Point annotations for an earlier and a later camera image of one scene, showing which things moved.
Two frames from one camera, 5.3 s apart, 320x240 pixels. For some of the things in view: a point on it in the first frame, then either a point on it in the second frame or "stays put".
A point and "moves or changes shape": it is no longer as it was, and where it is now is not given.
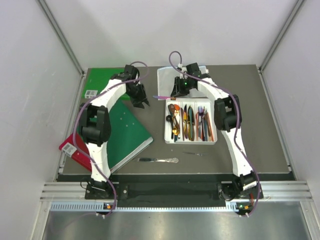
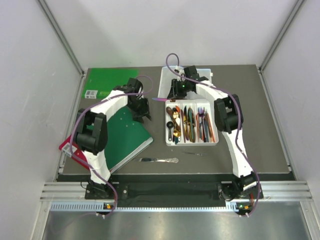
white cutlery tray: (190, 121) stays put
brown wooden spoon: (171, 107) moves or changes shape
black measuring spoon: (169, 118) -> (170, 124)
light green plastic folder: (97, 79) stays put
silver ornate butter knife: (173, 160) stays put
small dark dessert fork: (200, 154) stays put
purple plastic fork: (200, 112) stays put
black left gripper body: (137, 94) -> (139, 107)
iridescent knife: (185, 121) stays put
